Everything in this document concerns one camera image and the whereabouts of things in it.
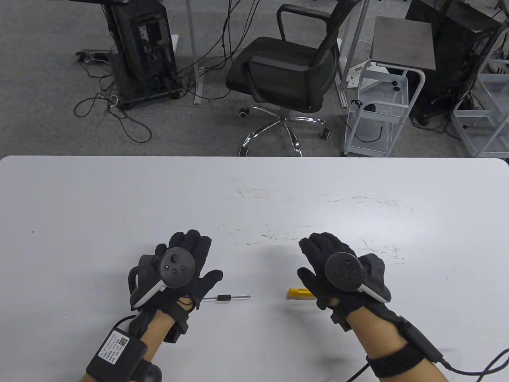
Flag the person's right hand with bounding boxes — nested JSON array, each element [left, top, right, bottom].
[[297, 232, 394, 324]]

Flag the person's left hand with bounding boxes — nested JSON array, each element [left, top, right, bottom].
[[130, 229, 224, 317]]

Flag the metal screwdriver shaft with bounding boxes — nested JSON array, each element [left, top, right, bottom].
[[202, 294, 252, 304]]

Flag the person's right forearm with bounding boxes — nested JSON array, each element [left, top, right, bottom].
[[344, 314, 450, 382]]

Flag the person's left forearm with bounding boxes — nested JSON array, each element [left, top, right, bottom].
[[76, 308, 175, 382]]

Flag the black left hand controller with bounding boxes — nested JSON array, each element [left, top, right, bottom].
[[127, 248, 196, 310]]

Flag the black hand controller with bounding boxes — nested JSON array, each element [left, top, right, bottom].
[[127, 248, 196, 310], [324, 251, 392, 305]]

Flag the black right hand controller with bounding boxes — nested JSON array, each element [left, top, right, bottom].
[[324, 251, 392, 305]]

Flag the black wrist band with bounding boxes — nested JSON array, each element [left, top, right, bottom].
[[133, 360, 163, 382]]

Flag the black labelled wrist box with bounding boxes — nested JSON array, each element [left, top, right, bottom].
[[86, 329, 148, 378]]

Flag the slim black wrist module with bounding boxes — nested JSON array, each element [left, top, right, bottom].
[[398, 322, 444, 363]]

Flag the black office chair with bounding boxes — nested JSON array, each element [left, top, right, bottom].
[[226, 0, 360, 157]]

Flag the white desk leg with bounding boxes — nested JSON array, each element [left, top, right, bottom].
[[336, 0, 376, 108], [187, 0, 207, 106]]

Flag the black computer tower on stand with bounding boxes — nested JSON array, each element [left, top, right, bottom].
[[104, 0, 181, 110]]

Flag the white cart with wooden top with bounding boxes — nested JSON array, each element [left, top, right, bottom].
[[343, 16, 436, 157]]

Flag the black power strip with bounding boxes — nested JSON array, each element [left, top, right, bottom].
[[76, 50, 110, 63]]

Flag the thin black glove cable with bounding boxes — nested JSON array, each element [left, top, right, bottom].
[[112, 314, 140, 331]]

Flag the wide black wrist strap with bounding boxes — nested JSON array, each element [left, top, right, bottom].
[[366, 342, 426, 378]]

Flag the black floor cable loop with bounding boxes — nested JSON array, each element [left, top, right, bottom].
[[74, 56, 153, 144]]

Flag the white wire rack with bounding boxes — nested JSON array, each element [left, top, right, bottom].
[[451, 24, 509, 158]]

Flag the hanging black cables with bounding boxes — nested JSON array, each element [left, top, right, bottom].
[[177, 0, 259, 100]]

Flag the black computer tower with cables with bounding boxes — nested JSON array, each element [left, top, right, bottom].
[[406, 0, 503, 124]]

